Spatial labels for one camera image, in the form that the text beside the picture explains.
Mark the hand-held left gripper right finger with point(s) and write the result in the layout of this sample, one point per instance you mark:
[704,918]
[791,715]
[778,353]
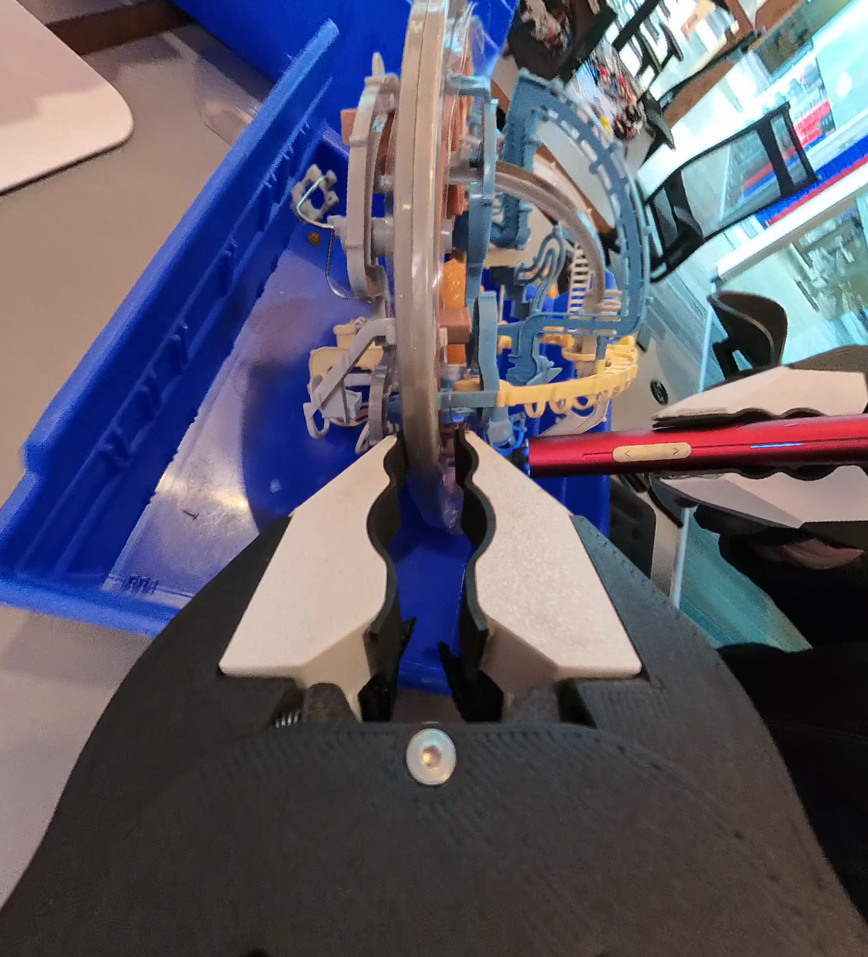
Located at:
[553,598]

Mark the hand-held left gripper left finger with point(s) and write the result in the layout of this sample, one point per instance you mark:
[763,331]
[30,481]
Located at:
[307,598]

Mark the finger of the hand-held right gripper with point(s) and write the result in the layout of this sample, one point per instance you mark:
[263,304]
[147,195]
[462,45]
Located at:
[800,497]
[778,389]

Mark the red electric screwdriver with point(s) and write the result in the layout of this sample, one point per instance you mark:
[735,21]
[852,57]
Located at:
[740,448]

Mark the blue plastic bin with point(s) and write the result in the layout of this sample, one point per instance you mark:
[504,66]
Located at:
[292,30]
[180,448]

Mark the clear ball maze puzzle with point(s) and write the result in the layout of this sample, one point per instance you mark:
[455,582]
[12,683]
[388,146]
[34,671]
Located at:
[415,224]

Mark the person's right hand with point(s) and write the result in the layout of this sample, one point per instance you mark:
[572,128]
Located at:
[815,555]

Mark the black chair armrest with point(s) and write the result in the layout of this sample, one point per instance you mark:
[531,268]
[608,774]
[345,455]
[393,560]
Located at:
[755,321]

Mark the round desk grommet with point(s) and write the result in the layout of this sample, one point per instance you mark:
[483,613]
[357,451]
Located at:
[658,389]

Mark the black office chair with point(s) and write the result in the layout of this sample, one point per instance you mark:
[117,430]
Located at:
[660,220]

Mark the pile of toy parts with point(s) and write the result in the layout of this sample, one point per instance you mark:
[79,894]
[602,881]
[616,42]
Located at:
[613,97]

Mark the clear plastic dome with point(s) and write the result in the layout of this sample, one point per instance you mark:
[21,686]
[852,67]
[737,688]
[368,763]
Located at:
[225,105]

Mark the white document stand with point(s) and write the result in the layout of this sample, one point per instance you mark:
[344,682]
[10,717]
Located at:
[30,97]

